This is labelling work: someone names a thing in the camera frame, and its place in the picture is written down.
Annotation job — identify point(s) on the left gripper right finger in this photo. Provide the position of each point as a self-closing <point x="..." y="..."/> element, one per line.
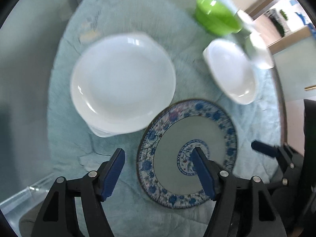
<point x="243" y="207"/>

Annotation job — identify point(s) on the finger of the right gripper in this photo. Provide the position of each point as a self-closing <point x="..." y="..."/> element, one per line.
<point x="265" y="149"/>

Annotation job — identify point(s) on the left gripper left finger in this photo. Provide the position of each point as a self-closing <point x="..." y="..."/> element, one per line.
<point x="58" y="217"/>

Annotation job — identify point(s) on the blue floral patterned plate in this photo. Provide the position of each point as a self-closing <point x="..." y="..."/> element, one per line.
<point x="164" y="160"/>

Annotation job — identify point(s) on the white ceramic bowl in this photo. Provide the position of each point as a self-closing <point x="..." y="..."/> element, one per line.
<point x="232" y="70"/>
<point x="255" y="46"/>

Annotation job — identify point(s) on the white plate with handles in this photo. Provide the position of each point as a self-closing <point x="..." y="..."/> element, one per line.
<point x="101" y="133"/>

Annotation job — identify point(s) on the green plastic bowl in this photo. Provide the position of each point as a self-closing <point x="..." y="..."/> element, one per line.
<point x="216" y="18"/>

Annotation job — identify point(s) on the white round plate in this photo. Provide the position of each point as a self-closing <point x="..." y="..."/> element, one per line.
<point x="122" y="82"/>

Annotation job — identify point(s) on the gold door handle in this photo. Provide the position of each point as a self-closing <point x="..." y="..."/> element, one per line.
<point x="310" y="88"/>

